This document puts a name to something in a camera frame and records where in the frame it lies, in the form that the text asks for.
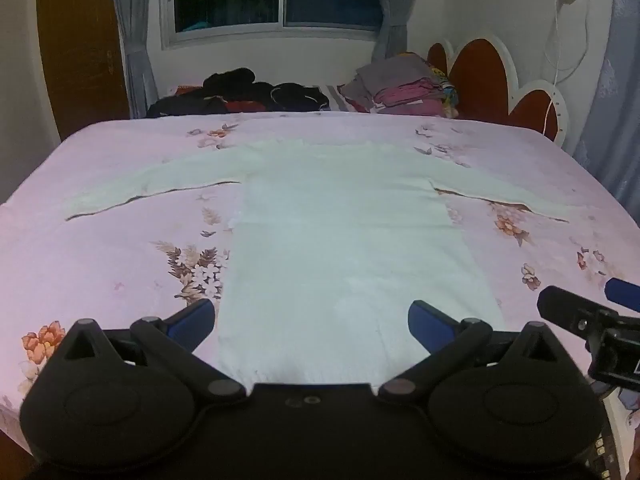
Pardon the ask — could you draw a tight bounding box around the pile of dark clothes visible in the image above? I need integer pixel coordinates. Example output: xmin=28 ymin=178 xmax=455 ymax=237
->
xmin=145 ymin=66 xmax=331 ymax=120

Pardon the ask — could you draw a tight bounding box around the white knit sweater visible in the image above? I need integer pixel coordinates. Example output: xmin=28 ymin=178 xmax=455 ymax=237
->
xmin=62 ymin=137 xmax=571 ymax=396

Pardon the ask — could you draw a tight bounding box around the stack of folded clothes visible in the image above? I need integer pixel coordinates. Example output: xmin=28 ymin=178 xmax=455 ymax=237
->
xmin=337 ymin=52 xmax=461 ymax=120

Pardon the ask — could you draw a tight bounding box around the brown wooden door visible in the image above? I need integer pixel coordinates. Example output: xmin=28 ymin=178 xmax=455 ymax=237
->
xmin=36 ymin=0 xmax=131 ymax=141

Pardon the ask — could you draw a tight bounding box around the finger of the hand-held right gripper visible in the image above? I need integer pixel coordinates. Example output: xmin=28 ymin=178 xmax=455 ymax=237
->
xmin=604 ymin=277 xmax=640 ymax=314
xmin=537 ymin=285 xmax=622 ymax=343

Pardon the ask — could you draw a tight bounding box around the red and white headboard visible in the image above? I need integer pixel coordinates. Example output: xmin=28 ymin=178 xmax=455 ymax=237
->
xmin=426 ymin=34 xmax=571 ymax=151

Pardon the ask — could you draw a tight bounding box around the grey curtain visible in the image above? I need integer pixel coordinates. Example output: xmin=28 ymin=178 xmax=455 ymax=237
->
xmin=109 ymin=0 xmax=160 ymax=120
xmin=372 ymin=0 xmax=426 ymax=61

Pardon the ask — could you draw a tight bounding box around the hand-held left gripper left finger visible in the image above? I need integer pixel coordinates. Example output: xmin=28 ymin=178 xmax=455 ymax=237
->
xmin=62 ymin=299 xmax=247 ymax=405

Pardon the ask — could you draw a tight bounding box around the striped cloth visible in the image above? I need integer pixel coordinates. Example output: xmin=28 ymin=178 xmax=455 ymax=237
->
xmin=312 ymin=84 xmax=361 ymax=112

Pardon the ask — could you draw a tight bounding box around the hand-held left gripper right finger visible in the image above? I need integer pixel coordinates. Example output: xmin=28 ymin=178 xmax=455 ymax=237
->
xmin=378 ymin=300 xmax=566 ymax=405

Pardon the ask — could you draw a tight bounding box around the pink floral bedsheet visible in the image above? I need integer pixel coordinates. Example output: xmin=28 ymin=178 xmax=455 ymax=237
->
xmin=0 ymin=112 xmax=640 ymax=446

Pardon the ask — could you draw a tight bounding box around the white cable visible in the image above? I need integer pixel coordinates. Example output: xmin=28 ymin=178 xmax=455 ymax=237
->
xmin=541 ymin=0 xmax=592 ymax=137

